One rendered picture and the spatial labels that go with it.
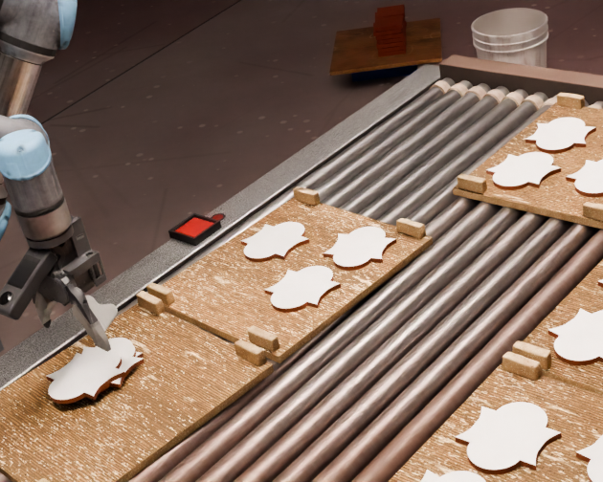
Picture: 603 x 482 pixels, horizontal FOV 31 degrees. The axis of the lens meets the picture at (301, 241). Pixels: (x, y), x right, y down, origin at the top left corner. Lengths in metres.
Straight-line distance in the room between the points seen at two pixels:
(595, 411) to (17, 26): 1.16
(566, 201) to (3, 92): 1.04
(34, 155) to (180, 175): 2.98
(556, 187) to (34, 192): 1.00
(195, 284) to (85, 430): 0.40
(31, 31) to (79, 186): 2.73
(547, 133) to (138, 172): 2.66
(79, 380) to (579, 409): 0.78
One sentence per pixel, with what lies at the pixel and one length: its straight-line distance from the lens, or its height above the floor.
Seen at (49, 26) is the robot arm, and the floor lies 1.40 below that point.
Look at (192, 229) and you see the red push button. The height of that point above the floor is 0.93.
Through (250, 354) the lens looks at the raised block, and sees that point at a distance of 1.78.
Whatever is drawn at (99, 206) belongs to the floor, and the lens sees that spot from 4.51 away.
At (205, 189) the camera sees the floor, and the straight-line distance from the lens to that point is 4.42.
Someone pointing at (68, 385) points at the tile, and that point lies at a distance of 1.82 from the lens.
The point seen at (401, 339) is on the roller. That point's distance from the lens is 1.81.
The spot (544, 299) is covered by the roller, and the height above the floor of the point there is 0.92.
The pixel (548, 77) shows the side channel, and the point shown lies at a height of 0.95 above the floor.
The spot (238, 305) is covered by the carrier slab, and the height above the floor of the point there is 0.94.
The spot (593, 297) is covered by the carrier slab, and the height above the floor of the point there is 0.94.
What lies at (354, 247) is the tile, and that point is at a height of 0.95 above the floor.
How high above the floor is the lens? 1.99
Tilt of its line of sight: 30 degrees down
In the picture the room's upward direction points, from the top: 12 degrees counter-clockwise
